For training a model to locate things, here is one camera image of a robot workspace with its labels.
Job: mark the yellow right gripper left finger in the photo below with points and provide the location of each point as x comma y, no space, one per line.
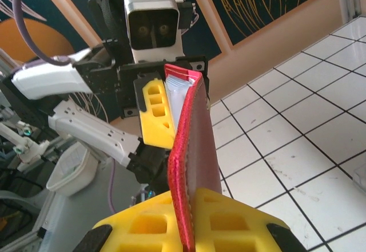
137,226

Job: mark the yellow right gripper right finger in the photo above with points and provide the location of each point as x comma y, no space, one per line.
234,226

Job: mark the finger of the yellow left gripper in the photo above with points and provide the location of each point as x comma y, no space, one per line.
155,120

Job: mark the white plastic bin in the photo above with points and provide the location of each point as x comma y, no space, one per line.
71,175

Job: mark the white background machine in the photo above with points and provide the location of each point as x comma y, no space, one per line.
25,149

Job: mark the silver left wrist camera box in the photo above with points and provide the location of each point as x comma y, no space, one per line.
151,20

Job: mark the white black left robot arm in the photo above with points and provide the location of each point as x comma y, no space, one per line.
43,83

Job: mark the grey metal front panel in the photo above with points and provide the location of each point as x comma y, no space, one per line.
71,220

